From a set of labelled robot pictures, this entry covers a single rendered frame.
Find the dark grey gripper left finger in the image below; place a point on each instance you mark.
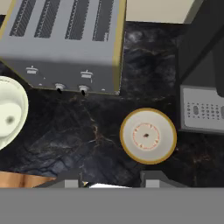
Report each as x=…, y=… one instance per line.
x=68, y=180

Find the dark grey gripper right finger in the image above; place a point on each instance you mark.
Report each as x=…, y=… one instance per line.
x=156, y=178

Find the white bowl with yellow rim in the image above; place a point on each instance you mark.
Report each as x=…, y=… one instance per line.
x=148, y=135

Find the pale cream bowl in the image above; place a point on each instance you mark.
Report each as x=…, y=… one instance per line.
x=10, y=112

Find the grey four-slot toaster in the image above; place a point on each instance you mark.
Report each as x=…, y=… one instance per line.
x=65, y=43

